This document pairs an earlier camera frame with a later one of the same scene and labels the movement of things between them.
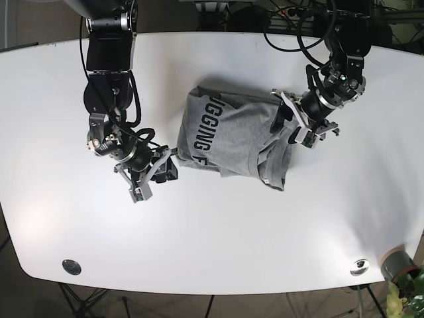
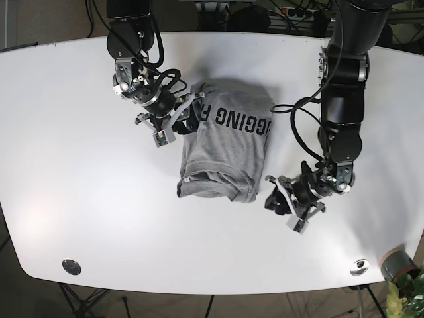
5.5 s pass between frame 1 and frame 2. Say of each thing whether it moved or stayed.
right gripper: moved
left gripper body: moved
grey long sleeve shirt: moved
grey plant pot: stayed
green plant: stayed
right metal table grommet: stayed
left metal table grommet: stayed
